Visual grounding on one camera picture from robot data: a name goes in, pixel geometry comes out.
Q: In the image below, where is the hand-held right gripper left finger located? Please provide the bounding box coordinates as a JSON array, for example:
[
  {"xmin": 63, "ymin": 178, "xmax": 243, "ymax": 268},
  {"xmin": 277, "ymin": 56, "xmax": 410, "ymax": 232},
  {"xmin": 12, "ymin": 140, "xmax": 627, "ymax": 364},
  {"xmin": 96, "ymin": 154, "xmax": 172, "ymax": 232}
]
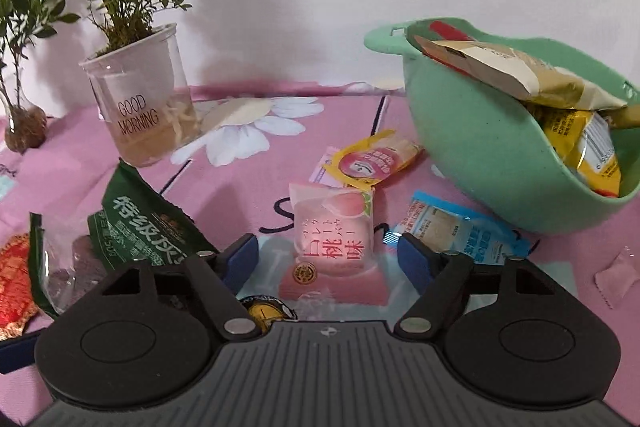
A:
[{"xmin": 97, "ymin": 233, "xmax": 263, "ymax": 342}]

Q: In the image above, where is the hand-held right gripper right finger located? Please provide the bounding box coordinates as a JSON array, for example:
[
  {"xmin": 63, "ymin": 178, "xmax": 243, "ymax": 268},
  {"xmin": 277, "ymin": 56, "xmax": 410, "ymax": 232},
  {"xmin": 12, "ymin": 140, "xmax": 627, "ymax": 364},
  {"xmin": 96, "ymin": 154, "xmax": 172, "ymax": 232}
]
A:
[{"xmin": 395, "ymin": 232, "xmax": 558, "ymax": 342}]

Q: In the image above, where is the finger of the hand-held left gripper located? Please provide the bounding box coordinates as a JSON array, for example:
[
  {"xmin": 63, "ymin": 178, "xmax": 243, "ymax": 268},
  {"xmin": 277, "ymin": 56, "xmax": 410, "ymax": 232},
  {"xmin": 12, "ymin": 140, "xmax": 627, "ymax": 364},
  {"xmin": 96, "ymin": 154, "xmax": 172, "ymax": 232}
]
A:
[{"xmin": 0, "ymin": 339, "xmax": 38, "ymax": 375}]

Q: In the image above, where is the pink peach snack packet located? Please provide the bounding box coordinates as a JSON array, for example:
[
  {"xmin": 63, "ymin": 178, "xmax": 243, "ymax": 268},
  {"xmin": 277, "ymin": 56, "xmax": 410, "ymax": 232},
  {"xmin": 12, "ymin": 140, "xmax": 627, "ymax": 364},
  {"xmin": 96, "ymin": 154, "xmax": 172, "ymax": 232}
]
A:
[{"xmin": 277, "ymin": 182, "xmax": 388, "ymax": 307}]

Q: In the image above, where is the green plastic bowl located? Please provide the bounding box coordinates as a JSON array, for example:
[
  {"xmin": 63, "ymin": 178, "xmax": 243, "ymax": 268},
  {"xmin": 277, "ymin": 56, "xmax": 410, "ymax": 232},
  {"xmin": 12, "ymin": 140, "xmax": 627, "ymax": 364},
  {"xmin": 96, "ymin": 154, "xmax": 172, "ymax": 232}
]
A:
[{"xmin": 363, "ymin": 17, "xmax": 640, "ymax": 235}]

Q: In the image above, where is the yellow snack packet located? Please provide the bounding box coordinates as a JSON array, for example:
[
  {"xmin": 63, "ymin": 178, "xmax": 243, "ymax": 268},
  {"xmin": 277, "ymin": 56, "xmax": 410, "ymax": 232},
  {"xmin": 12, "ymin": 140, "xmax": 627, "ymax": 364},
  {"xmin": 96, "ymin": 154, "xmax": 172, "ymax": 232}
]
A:
[{"xmin": 530, "ymin": 104, "xmax": 623, "ymax": 198}]

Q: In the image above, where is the beige snack packet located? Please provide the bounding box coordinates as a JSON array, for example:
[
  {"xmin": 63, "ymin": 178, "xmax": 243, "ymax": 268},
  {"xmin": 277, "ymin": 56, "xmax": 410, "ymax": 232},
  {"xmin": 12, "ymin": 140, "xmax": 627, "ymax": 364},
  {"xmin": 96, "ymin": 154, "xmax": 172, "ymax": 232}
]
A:
[{"xmin": 412, "ymin": 34, "xmax": 628, "ymax": 110}]

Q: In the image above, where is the long red cartoon stick packet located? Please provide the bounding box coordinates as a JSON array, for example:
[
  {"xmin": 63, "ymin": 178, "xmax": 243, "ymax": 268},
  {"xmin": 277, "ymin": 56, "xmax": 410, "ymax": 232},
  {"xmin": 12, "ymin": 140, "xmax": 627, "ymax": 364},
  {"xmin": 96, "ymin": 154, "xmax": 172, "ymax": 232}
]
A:
[{"xmin": 430, "ymin": 21, "xmax": 476, "ymax": 42}]

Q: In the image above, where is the gold round candy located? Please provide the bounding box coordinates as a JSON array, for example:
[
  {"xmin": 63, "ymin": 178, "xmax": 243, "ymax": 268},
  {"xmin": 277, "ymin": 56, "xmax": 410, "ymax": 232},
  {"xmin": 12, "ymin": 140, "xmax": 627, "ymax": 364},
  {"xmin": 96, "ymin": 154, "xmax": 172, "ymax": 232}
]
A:
[{"xmin": 240, "ymin": 294, "xmax": 296, "ymax": 323}]

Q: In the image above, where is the blue white snack packet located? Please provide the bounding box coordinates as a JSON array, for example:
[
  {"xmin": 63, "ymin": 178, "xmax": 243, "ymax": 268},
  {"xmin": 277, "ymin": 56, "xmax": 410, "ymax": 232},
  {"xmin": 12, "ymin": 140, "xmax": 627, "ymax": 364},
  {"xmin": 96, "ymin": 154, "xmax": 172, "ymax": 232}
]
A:
[{"xmin": 382, "ymin": 191, "xmax": 531, "ymax": 265}]

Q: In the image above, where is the red gold ornate decal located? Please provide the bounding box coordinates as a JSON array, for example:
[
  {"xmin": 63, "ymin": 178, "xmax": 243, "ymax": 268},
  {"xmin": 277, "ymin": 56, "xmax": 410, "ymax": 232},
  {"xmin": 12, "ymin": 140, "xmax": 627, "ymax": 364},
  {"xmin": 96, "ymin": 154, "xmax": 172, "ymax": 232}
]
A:
[{"xmin": 0, "ymin": 234, "xmax": 43, "ymax": 340}]

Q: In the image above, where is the yellow pink round-label packet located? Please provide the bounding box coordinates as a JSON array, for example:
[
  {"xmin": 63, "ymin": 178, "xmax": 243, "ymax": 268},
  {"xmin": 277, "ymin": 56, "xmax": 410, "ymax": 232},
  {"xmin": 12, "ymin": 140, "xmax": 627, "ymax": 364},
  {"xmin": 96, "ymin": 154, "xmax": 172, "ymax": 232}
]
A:
[{"xmin": 322, "ymin": 129, "xmax": 425, "ymax": 188}]

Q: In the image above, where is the pink white flat packet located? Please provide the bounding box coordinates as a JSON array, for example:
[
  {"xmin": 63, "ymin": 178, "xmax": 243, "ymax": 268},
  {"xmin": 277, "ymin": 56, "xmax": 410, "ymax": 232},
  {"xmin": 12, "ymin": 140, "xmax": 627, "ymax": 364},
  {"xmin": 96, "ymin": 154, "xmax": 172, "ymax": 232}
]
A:
[{"xmin": 309, "ymin": 147, "xmax": 346, "ymax": 188}]

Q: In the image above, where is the green dried date packet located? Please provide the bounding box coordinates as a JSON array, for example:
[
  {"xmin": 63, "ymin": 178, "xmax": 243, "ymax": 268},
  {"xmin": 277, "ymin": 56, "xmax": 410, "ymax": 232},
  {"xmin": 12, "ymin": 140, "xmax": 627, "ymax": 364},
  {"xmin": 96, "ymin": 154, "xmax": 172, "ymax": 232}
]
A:
[{"xmin": 27, "ymin": 159, "xmax": 221, "ymax": 320}]

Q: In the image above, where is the plant in clear cup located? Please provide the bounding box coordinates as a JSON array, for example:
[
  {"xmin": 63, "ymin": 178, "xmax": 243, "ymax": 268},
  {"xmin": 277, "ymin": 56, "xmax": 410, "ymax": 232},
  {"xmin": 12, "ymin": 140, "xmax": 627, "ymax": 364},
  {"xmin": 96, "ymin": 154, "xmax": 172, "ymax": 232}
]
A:
[{"xmin": 37, "ymin": 0, "xmax": 201, "ymax": 168}]

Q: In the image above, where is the small pink candy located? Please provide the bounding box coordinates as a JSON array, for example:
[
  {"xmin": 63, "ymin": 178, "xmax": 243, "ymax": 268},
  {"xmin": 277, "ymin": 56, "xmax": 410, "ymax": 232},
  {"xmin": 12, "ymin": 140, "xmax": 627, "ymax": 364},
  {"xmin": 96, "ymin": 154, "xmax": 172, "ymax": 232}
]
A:
[{"xmin": 594, "ymin": 247, "xmax": 640, "ymax": 308}]

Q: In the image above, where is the plant in glass vase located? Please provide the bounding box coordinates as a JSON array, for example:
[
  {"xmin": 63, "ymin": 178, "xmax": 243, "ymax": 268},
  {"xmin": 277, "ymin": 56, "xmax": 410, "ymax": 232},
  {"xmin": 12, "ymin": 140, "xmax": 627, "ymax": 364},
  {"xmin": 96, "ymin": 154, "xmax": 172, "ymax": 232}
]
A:
[{"xmin": 0, "ymin": 0, "xmax": 81, "ymax": 154}]

